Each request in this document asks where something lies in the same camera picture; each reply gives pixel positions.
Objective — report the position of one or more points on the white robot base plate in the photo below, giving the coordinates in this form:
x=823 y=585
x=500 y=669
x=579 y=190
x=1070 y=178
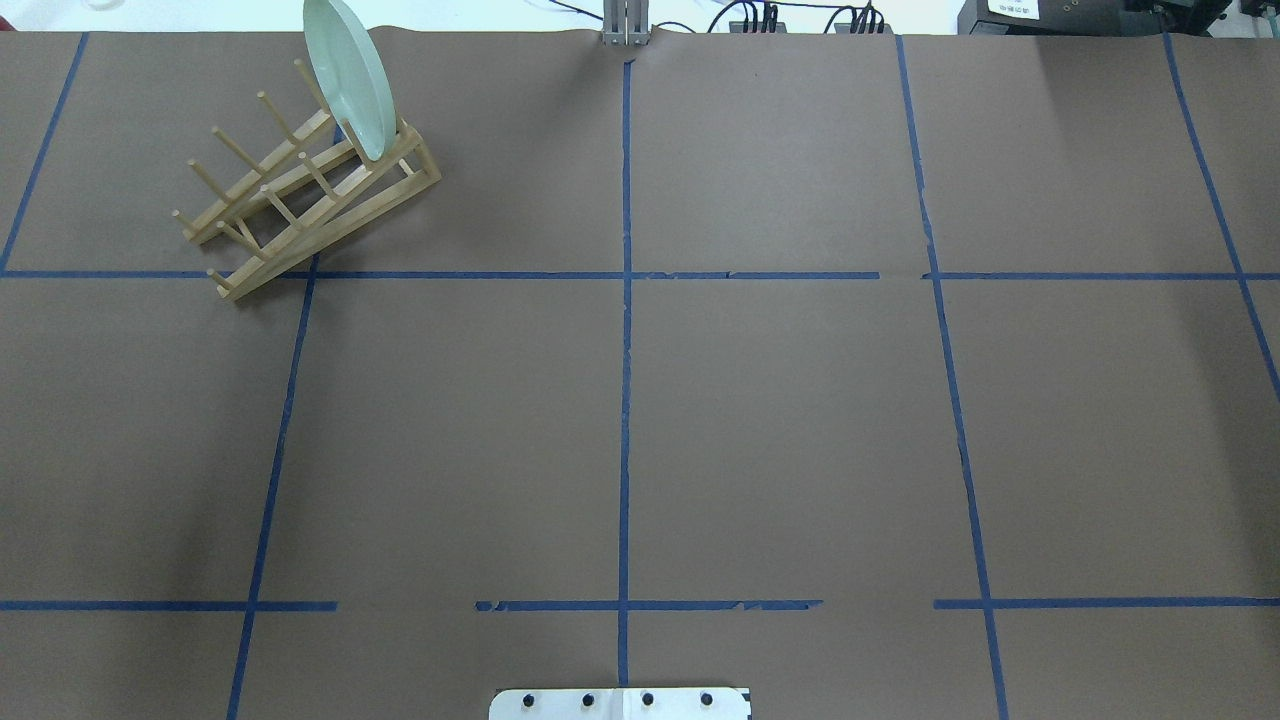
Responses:
x=622 y=703

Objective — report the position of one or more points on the pale green plate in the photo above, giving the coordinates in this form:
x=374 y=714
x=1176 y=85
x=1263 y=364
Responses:
x=351 y=75

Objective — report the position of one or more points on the black usb hub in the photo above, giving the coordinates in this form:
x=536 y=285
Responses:
x=757 y=19
x=857 y=20

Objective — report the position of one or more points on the grey aluminium frame post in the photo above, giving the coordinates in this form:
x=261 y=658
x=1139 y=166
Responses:
x=626 y=23

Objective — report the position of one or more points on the wooden dish rack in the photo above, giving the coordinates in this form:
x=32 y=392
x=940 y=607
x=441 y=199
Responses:
x=316 y=187

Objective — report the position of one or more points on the black desktop box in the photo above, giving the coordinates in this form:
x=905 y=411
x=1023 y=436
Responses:
x=1088 y=18

